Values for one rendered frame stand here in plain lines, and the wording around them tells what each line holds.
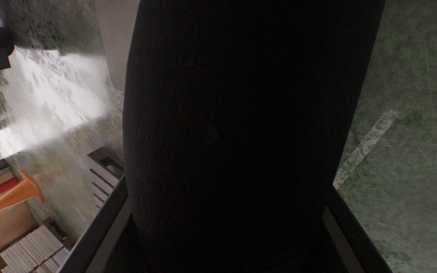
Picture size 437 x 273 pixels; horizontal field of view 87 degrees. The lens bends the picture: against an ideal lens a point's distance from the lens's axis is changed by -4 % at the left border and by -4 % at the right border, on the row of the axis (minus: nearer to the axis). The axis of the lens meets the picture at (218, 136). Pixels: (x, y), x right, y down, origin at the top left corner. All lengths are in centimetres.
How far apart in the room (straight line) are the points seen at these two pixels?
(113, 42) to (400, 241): 125
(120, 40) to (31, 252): 381
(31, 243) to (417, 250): 433
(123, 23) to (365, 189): 99
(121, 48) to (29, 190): 345
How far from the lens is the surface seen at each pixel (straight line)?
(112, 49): 101
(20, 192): 421
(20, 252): 448
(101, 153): 182
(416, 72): 81
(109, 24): 99
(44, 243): 445
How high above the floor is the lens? 78
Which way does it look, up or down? 47 degrees down
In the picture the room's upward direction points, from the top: 130 degrees counter-clockwise
